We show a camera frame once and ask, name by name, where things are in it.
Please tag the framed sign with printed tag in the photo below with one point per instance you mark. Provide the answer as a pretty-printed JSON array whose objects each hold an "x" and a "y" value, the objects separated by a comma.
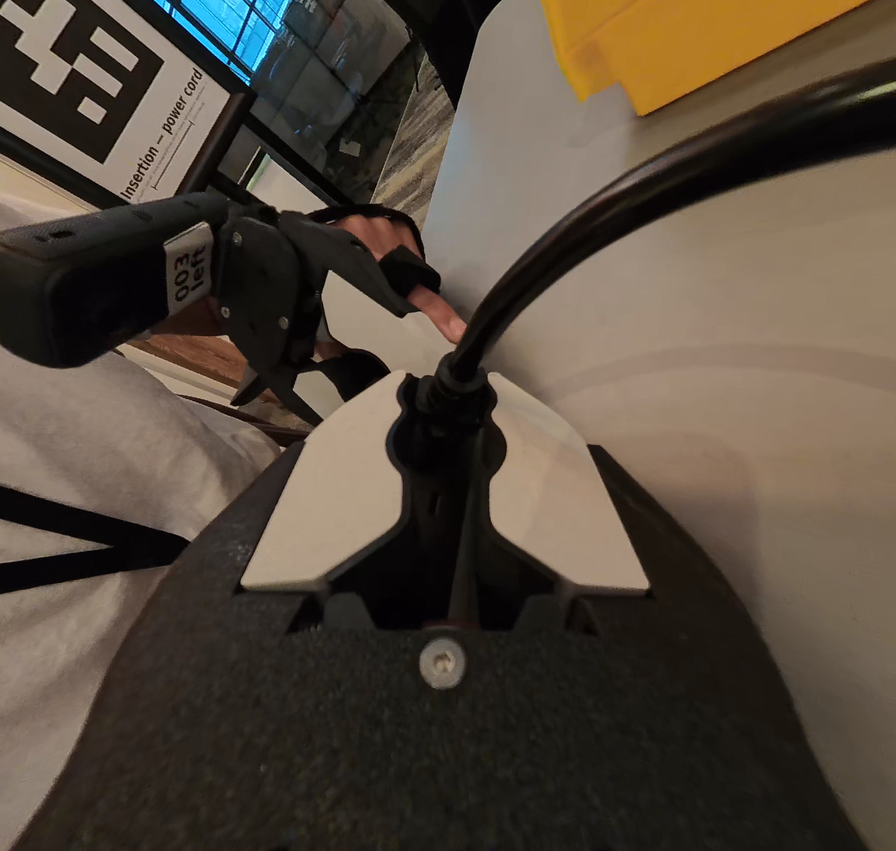
[{"x": 175, "y": 116}]

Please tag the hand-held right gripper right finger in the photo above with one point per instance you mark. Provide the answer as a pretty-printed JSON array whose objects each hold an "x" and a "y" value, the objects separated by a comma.
[{"x": 560, "y": 501}]

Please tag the yellow box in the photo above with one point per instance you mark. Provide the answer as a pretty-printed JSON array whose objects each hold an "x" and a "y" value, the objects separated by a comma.
[{"x": 700, "y": 18}]

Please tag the person's left hand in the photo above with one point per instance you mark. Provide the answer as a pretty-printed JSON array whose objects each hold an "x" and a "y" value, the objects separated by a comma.
[{"x": 388, "y": 233}]

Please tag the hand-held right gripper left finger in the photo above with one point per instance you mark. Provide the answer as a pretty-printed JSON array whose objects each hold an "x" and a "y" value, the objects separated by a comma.
[{"x": 329, "y": 494}]

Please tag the person's white shirt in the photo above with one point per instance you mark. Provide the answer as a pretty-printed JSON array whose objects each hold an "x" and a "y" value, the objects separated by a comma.
[{"x": 91, "y": 431}]

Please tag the grey desk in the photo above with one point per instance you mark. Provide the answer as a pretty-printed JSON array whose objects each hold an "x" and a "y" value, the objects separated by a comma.
[{"x": 700, "y": 375}]

